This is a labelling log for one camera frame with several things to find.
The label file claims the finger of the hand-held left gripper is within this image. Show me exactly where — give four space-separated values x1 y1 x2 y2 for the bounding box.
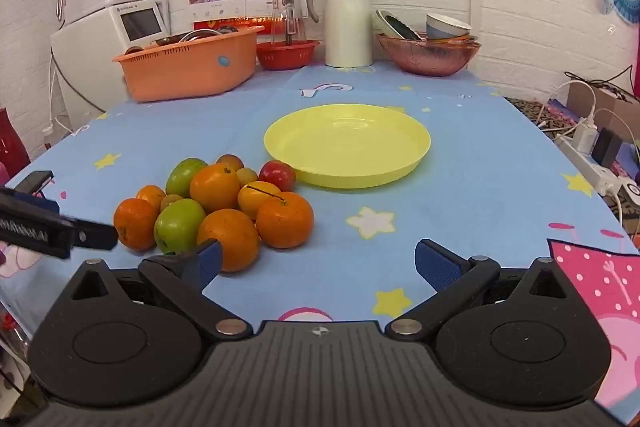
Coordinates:
72 219 120 251

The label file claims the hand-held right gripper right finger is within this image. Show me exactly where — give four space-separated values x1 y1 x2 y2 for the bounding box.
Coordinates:
385 238 576 342

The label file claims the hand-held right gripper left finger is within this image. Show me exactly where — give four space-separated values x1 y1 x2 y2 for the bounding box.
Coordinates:
65 237 253 342

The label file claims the green fruit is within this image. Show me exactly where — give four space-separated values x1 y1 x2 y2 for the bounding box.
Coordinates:
165 158 208 198
153 198 207 255

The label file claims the small orange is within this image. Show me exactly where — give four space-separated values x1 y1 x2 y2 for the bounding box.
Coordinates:
136 185 167 212

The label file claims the yellowish orange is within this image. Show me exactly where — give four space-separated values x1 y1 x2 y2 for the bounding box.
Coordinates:
237 181 282 222

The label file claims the orange with stem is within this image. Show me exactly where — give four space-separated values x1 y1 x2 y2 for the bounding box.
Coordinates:
255 191 315 250

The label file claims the red plum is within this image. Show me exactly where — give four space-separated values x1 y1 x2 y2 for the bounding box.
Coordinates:
258 160 297 192

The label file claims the yellow plastic plate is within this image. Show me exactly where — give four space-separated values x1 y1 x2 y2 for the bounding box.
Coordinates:
263 104 432 189

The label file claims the red plastic stool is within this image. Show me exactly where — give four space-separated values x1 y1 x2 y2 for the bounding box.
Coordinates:
0 107 31 172

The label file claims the blue printed tablecloth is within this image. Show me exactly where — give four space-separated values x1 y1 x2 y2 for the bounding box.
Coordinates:
0 59 640 427

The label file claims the white appliance with screen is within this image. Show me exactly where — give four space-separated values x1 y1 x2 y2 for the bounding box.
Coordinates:
50 0 171 128

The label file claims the white power strip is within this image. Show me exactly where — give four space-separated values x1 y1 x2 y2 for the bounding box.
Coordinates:
555 134 640 208

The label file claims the orange plastic basket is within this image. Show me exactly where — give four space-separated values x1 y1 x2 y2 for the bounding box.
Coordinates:
112 26 265 102

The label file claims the white charger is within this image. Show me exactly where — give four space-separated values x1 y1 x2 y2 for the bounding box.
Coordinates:
572 119 598 152

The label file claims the black power adapter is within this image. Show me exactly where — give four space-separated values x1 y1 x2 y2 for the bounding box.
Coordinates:
592 127 623 168

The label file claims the pink glass bowl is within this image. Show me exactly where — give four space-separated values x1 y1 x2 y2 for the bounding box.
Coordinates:
376 33 482 76

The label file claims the red plastic basket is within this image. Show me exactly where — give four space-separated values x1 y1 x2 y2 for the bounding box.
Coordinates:
256 39 320 71

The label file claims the metal bowl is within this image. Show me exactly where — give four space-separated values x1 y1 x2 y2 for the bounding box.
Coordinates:
155 29 221 48

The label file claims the blue and white bowl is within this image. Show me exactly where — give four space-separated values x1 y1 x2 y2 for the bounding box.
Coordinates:
426 13 473 42

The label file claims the cardboard box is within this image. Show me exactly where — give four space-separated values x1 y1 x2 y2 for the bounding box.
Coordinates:
567 82 640 142

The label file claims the green dish in bowl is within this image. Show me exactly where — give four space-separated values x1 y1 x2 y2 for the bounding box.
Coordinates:
372 9 423 42

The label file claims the white thermos jug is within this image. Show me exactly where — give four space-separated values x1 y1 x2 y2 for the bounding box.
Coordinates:
306 0 374 68

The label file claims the glass pitcher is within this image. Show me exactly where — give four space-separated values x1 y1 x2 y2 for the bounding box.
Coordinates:
272 0 308 45

